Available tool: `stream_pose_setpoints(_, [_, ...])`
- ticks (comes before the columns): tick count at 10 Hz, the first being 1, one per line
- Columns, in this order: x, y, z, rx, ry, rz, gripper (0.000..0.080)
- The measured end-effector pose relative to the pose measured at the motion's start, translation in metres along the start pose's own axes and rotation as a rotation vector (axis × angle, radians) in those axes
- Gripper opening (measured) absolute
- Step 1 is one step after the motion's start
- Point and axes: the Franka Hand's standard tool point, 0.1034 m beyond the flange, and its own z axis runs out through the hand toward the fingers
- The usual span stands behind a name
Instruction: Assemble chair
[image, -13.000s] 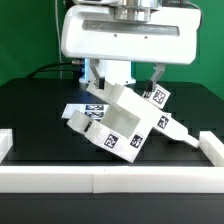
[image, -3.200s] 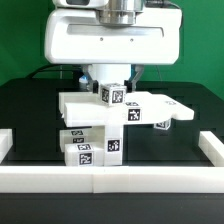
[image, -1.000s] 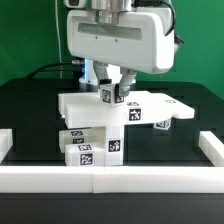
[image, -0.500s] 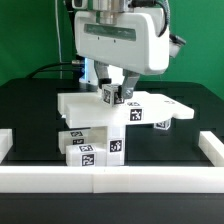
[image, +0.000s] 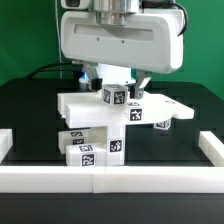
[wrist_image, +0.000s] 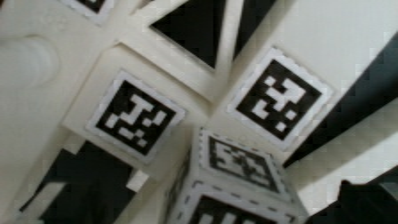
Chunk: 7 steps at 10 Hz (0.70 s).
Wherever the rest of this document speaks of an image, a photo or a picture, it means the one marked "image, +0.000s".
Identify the white front rail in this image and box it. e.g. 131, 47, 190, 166
0, 166, 224, 193

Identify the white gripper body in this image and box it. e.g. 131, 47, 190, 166
61, 9, 184, 74

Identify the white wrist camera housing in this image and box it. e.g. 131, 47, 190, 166
61, 0, 91, 10

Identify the white obstacle wall bar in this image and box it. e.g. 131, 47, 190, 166
198, 131, 224, 167

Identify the white tagged cube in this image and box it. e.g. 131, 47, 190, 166
102, 84, 128, 106

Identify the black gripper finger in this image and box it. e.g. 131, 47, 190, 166
130, 70, 151, 100
83, 63, 102, 91

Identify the white thin cable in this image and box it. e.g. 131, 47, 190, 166
54, 0, 64, 80

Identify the white block left edge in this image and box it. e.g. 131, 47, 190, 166
0, 129, 13, 163

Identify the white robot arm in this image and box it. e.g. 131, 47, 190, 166
61, 0, 188, 98

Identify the black cable on table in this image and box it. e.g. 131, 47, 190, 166
25, 60, 84, 80

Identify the white chair back frame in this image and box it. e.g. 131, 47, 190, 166
58, 92, 194, 128

